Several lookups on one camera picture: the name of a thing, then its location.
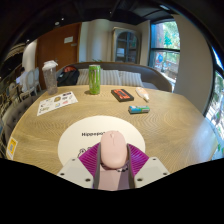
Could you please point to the white door sign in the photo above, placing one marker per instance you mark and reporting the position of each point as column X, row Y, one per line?
column 68, row 39

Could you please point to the white dining chair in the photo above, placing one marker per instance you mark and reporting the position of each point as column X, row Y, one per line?
column 32, row 81

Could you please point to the green and blue small pack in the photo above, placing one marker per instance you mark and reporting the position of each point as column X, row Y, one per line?
column 139, row 109

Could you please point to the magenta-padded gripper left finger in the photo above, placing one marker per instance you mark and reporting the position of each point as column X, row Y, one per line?
column 87, row 161

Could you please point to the striped sofa cushion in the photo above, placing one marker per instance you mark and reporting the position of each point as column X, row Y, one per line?
column 131, row 79
column 110, row 77
column 82, row 77

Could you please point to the brown wooden door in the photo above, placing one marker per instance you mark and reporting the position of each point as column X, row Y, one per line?
column 56, row 55

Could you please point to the green drink can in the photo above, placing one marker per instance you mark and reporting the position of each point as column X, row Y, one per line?
column 94, row 80

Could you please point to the pink computer mouse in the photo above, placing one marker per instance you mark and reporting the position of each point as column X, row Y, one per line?
column 114, row 148

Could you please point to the yellow square sticker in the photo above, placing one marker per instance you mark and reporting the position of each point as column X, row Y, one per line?
column 12, row 148

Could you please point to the tall black framed window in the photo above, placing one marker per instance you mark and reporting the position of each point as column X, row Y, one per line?
column 165, row 50

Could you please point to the brown curved sofa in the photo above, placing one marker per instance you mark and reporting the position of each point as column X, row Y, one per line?
column 155, row 77

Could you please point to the grey tufted chair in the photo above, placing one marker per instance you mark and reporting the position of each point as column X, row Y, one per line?
column 16, row 115

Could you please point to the wide black framed window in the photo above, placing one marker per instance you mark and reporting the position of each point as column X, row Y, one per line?
column 216, row 110

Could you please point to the black and red box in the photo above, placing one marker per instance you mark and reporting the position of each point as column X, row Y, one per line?
column 122, row 95

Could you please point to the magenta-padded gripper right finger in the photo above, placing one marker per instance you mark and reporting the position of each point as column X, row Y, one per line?
column 140, row 161

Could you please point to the person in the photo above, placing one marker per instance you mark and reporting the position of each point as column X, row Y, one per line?
column 22, row 78

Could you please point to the white printed paper sheet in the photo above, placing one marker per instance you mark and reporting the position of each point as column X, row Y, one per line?
column 56, row 102

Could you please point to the white hippo print mouse pad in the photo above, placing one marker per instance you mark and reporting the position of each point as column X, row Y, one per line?
column 83, row 133

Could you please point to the clear shaker bottle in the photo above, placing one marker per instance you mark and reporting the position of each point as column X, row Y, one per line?
column 50, row 78

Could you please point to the black and orange backpack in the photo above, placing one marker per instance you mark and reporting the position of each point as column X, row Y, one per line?
column 68, row 77

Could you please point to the arched glass door cabinet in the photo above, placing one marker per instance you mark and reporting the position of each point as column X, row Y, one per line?
column 126, row 46

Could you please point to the clear plastic wrapped tube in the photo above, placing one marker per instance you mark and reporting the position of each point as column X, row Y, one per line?
column 142, row 94

